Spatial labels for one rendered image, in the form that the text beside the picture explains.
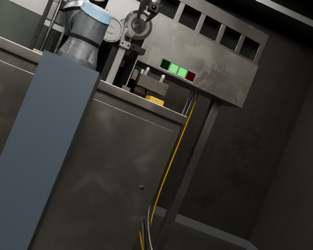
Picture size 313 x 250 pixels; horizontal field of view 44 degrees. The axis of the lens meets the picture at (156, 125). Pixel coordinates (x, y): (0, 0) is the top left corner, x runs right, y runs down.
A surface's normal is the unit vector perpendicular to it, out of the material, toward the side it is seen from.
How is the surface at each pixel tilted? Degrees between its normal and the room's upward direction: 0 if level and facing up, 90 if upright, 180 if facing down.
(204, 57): 90
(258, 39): 90
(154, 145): 90
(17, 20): 90
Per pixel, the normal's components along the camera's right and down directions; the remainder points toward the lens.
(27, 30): 0.29, 0.10
